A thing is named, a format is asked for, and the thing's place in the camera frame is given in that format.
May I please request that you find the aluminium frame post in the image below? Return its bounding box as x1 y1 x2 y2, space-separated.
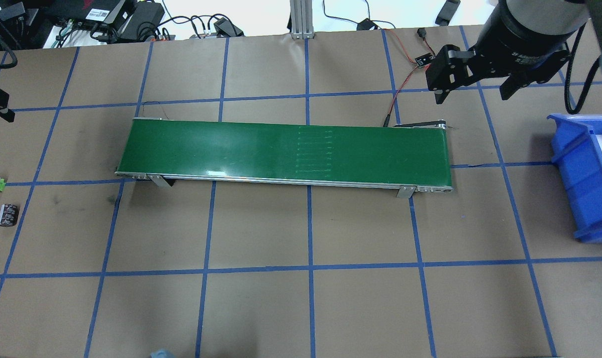
289 0 315 39

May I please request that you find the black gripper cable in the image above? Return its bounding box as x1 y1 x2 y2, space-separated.
0 27 18 69

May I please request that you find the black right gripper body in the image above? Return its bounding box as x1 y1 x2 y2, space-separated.
426 0 590 91

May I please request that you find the black red laptop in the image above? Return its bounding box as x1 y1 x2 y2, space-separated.
44 0 137 26

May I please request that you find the red black sensor wire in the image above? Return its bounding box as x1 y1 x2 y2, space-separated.
381 27 438 129

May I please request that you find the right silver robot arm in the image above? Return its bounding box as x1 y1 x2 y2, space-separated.
426 0 602 114

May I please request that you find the blue plastic bin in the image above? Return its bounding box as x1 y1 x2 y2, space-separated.
547 113 602 244

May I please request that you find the small sensor board red led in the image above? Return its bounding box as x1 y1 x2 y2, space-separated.
414 53 435 68

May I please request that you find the black power adapter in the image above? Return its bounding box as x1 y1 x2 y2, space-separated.
116 1 165 43

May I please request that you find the green conveyor belt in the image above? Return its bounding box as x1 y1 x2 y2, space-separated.
115 117 454 198

